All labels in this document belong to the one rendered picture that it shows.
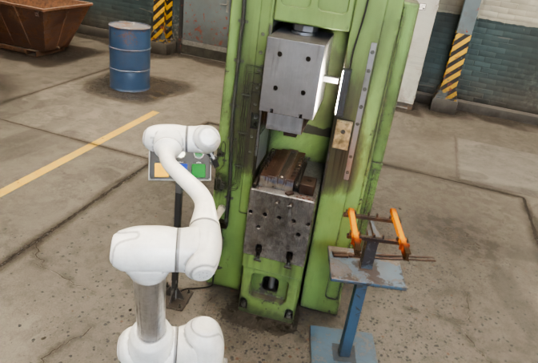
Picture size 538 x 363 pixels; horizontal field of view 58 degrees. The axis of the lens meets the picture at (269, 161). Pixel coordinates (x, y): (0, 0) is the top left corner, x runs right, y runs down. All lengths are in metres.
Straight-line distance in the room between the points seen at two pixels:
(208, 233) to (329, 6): 1.53
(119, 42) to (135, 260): 5.80
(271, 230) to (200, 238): 1.45
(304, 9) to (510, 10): 6.10
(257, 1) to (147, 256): 1.65
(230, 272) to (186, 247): 1.96
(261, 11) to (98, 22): 8.12
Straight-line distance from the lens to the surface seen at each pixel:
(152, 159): 2.72
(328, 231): 3.05
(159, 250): 1.44
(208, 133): 1.83
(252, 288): 3.22
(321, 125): 3.13
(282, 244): 2.92
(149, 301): 1.66
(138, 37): 7.07
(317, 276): 3.25
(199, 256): 1.43
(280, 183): 2.79
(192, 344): 1.94
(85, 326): 3.25
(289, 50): 2.55
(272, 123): 2.66
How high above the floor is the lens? 2.22
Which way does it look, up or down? 25 degrees down
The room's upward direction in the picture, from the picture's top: 7 degrees clockwise
